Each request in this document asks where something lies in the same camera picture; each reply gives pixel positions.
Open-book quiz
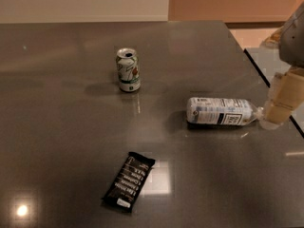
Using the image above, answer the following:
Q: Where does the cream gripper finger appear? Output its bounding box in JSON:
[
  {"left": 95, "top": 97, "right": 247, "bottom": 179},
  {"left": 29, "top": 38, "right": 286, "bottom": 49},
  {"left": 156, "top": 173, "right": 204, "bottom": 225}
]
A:
[{"left": 259, "top": 66, "right": 304, "bottom": 130}]

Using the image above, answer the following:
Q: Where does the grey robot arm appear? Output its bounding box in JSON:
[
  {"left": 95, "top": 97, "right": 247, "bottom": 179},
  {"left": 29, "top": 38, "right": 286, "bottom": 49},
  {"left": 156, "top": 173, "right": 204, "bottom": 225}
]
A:
[{"left": 259, "top": 3, "right": 304, "bottom": 130}]

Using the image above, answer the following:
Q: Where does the green white 7up can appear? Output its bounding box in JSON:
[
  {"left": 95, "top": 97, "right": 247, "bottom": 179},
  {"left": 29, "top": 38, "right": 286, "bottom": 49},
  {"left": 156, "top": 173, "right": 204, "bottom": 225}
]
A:
[{"left": 116, "top": 47, "right": 141, "bottom": 92}]

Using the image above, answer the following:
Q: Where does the black rxbar chocolate bar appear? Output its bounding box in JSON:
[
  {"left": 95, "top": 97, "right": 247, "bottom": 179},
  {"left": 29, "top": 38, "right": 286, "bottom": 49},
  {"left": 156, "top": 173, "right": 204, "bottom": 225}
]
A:
[{"left": 103, "top": 152, "right": 155, "bottom": 213}]

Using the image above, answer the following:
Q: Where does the clear plastic water bottle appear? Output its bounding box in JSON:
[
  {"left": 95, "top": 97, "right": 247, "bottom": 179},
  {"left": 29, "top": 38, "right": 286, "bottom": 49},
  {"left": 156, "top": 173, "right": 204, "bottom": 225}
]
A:
[{"left": 186, "top": 97, "right": 263, "bottom": 126}]

